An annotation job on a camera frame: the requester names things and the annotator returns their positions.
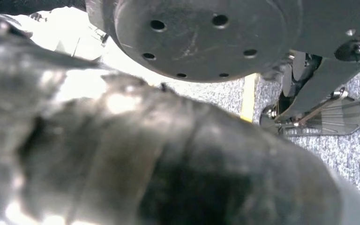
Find black robot hip disc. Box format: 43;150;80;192
84;0;304;83

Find grey ribbed robot foot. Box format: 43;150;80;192
258;95;360;137

